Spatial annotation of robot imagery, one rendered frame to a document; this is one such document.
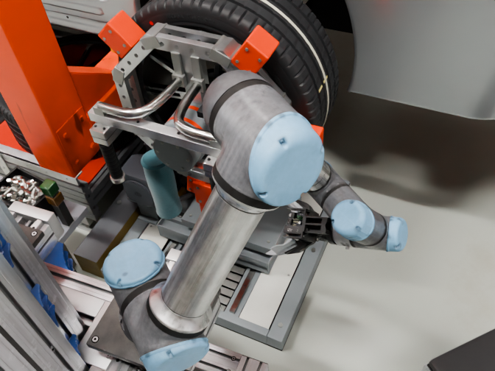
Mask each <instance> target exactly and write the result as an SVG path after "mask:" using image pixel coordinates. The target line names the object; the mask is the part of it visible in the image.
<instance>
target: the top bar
mask: <svg viewBox="0 0 495 371"><path fill-rule="evenodd" d="M87 113H88V117H89V119H90V120H91V121H95V122H98V123H100V124H105V125H108V126H111V127H115V128H118V129H121V130H126V131H128V132H131V133H135V134H139V135H143V136H146V137H149V138H153V139H156V140H159V141H163V142H167V143H169V144H174V145H176V146H181V147H184V148H187V149H191V150H194V151H197V152H202V153H204V154H207V155H211V156H214V157H217V158H218V156H219V154H220V152H221V150H219V149H215V148H212V147H210V143H209V142H207V141H202V140H199V139H196V138H192V137H189V136H187V135H184V134H183V133H181V132H180V131H179V130H178V129H176V128H173V127H168V126H165V125H162V124H158V123H155V122H151V121H147V120H144V119H140V118H138V119H125V118H121V117H118V116H113V115H111V114H107V115H106V116H105V117H104V116H99V115H96V114H95V113H94V110H93V108H91V109H90V110H89V111H88V112H87Z"/></svg>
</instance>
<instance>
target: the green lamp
mask: <svg viewBox="0 0 495 371"><path fill-rule="evenodd" d="M40 189H41V190H42V192H43V194H45V195H47V196H50V197H53V196H54V195H55V194H56V193H57V191H58V190H59V187H58V185H57V183H56V182H55V181H54V180H50V179H45V180H44V181H43V183H42V184H41V185H40Z"/></svg>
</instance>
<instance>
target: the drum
mask: <svg viewBox="0 0 495 371"><path fill-rule="evenodd" d="M200 106H201V105H200V104H198V103H195V102H192V103H191V104H190V106H189V108H188V110H187V111H186V114H185V116H184V121H185V122H186V123H187V124H188V125H190V126H192V127H196V128H199V129H202V130H207V131H209V130H208V128H207V126H206V123H205V121H204V119H203V118H200V117H197V110H198V109H199V108H200ZM174 114H175V112H174V113H173V114H172V116H171V117H170V118H169V119H168V120H167V122H166V123H165V126H168V127H173V128H176V126H175V124H174ZM176 129H177V128H176ZM209 132H210V131H209ZM153 149H154V152H155V154H156V155H157V157H158V159H159V160H160V161H161V162H162V163H164V164H165V165H166V166H168V167H169V168H171V169H174V170H176V171H179V172H188V171H190V170H191V169H192V168H193V167H194V165H195V164H196V162H198V161H199V160H201V159H202V158H203V156H204V153H202V152H197V151H194V150H191V149H187V148H184V147H181V146H176V145H174V144H169V143H167V142H163V141H159V140H156V139H155V140H154V142H153Z"/></svg>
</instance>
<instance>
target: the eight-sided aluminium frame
mask: <svg viewBox="0 0 495 371"><path fill-rule="evenodd" d="M241 46H242V45H241V44H239V43H237V42H236V41H235V40H234V39H233V38H230V37H227V36H225V35H223V36H221V35H215V34H211V33H207V32H201V31H197V30H193V29H187V28H183V27H178V26H173V25H168V23H165V24H162V23H156V24H155V25H154V26H152V27H151V28H150V29H149V30H148V31H147V32H146V33H145V34H144V35H143V36H142V37H141V38H140V41H139V42H138V43H137V44H136V45H135V46H134V47H133V48H132V49H131V50H130V51H129V52H128V54H127V55H126V56H125V57H124V58H123V59H122V60H121V61H120V62H119V63H118V64H117V65H116V66H115V67H114V69H113V70H112V72H111V73H112V75H113V81H114V82H115V85H116V89H117V91H118V94H119V98H120V101H121V103H122V107H124V108H138V107H142V106H144V105H145V103H144V99H143V96H142V93H141V88H140V85H139V82H138V77H137V74H136V70H135V67H136V66H137V65H138V64H139V63H140V62H141V61H142V60H143V59H144V58H145V57H146V56H147V55H148V54H149V53H150V52H151V51H152V50H153V49H160V50H163V51H167V52H177V53H180V54H182V55H186V56H190V57H191V56H194V57H199V58H200V59H203V60H208V61H212V62H215V63H219V64H220V65H221V66H222V67H223V68H224V69H225V70H226V71H227V72H228V71H234V70H240V69H238V68H237V67H236V66H235V65H234V64H233V63H232V62H231V59H232V57H233V56H234V55H235V54H236V52H237V51H238V50H239V48H240V47H241ZM257 74H258V75H259V76H261V77H263V78H264V79H265V80H267V81H268V82H269V83H270V84H271V85H272V87H273V88H274V89H275V90H276V91H277V92H278V93H279V94H280V95H281V96H282V97H283V98H284V99H285V100H286V101H287V102H288V103H289V104H290V105H291V106H292V101H291V100H290V99H289V97H288V96H287V95H286V93H285V92H283V91H282V90H281V89H280V88H279V87H278V86H277V85H276V84H275V83H274V82H273V81H272V80H271V79H270V77H269V76H268V75H267V74H266V73H265V72H264V71H263V70H262V69H260V70H259V71H258V72H257ZM134 134H135V133H134ZM135 135H137V136H138V137H139V138H140V139H141V140H142V141H144V142H145V143H146V144H147V145H148V146H149V147H150V148H151V149H153V142H154V140H155V139H153V138H149V137H146V136H143V135H139V134H135ZM203 161H204V159H201V160H199V161H198V162H196V164H195V165H194V167H193V168H192V169H191V170H190V171H188V172H179V171H176V170H175V171H176V172H177V173H179V174H182V175H183V176H185V177H187V176H190V177H193V178H194V179H197V180H201V181H203V182H206V183H210V181H209V177H206V176H205V174H204V171H203Z"/></svg>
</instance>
